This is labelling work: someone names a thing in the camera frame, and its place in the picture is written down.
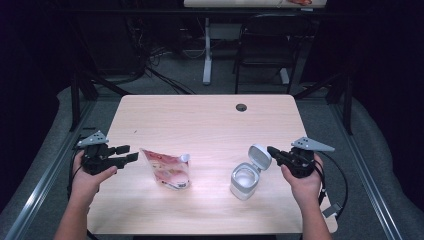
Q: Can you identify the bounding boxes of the white flip-lid container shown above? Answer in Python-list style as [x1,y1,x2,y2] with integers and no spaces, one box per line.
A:
[229,143,273,202]

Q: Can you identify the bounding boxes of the white and red refill pouch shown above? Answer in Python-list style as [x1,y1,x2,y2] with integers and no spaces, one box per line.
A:
[139,147,192,191]

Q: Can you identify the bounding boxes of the black folding chair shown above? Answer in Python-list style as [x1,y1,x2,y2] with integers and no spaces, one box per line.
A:
[233,13,316,95]

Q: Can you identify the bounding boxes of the white-legged background desk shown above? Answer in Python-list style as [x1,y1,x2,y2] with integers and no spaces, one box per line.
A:
[183,0,329,86]

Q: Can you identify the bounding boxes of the metal floor rail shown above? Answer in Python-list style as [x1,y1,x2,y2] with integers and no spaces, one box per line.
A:
[3,99,98,240]
[331,101,404,240]

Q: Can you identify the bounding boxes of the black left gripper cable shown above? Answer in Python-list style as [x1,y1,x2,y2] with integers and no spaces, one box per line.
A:
[66,134,99,240]

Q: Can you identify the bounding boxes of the person's left hand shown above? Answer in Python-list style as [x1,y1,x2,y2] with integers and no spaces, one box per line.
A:
[68,151,118,206]

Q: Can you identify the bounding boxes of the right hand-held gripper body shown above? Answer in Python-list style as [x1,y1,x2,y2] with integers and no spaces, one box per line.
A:
[281,136,336,179]

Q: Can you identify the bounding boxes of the black metal stand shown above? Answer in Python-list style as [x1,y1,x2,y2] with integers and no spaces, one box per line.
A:
[293,73,354,136]
[68,71,131,133]

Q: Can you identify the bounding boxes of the person's right hand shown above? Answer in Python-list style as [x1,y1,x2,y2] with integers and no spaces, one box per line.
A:
[280,153,325,210]

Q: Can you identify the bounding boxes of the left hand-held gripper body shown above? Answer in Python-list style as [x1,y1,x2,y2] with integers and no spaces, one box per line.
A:
[75,130,118,176]

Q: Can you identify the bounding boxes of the tangle of floor cables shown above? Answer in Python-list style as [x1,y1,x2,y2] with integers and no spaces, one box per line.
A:
[126,16,198,96]

